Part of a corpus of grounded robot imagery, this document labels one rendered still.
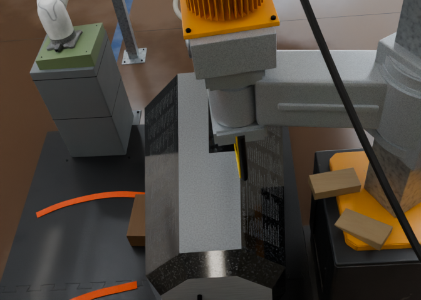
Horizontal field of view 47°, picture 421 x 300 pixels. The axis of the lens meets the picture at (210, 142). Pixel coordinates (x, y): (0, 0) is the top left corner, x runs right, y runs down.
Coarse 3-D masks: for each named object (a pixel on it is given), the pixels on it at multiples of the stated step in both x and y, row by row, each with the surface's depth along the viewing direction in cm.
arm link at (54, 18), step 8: (48, 0) 274; (56, 0) 275; (40, 8) 272; (48, 8) 272; (56, 8) 273; (64, 8) 278; (40, 16) 275; (48, 16) 273; (56, 16) 274; (64, 16) 277; (48, 24) 276; (56, 24) 276; (64, 24) 279; (48, 32) 280; (56, 32) 279; (64, 32) 281; (72, 32) 286
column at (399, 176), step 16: (416, 0) 136; (400, 16) 144; (416, 16) 138; (400, 32) 147; (416, 32) 141; (416, 48) 144; (384, 160) 185; (400, 160) 176; (368, 176) 200; (400, 176) 180; (416, 176) 180; (368, 192) 206; (400, 192) 185; (416, 192) 190
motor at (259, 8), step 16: (192, 0) 140; (208, 0) 134; (224, 0) 136; (240, 0) 135; (256, 0) 138; (272, 0) 145; (192, 16) 144; (208, 16) 141; (224, 16) 139; (240, 16) 141; (256, 16) 141; (272, 16) 138; (192, 32) 139; (208, 32) 138; (224, 32) 139
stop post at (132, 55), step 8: (112, 0) 372; (120, 0) 372; (120, 8) 377; (120, 16) 383; (128, 16) 390; (120, 24) 388; (128, 24) 388; (128, 32) 394; (128, 40) 400; (128, 48) 406; (136, 48) 408; (144, 48) 422; (128, 56) 412; (136, 56) 412; (144, 56) 414; (128, 64) 411
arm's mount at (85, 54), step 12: (96, 24) 300; (48, 36) 300; (84, 36) 292; (96, 36) 290; (84, 48) 283; (96, 48) 288; (36, 60) 282; (48, 60) 281; (60, 60) 281; (72, 60) 281; (84, 60) 280
